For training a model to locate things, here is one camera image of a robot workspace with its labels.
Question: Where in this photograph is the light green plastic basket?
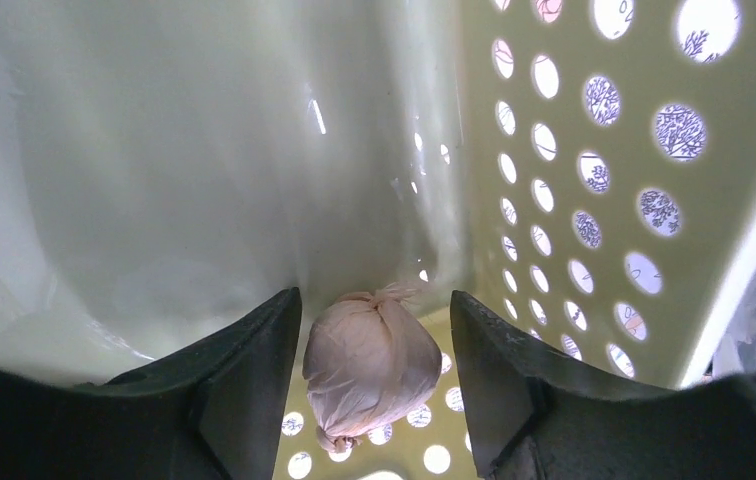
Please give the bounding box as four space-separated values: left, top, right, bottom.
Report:
0 1 756 479

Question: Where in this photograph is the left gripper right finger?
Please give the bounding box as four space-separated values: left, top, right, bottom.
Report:
450 290 756 479

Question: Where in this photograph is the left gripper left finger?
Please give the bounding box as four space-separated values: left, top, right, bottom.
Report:
0 288 302 479

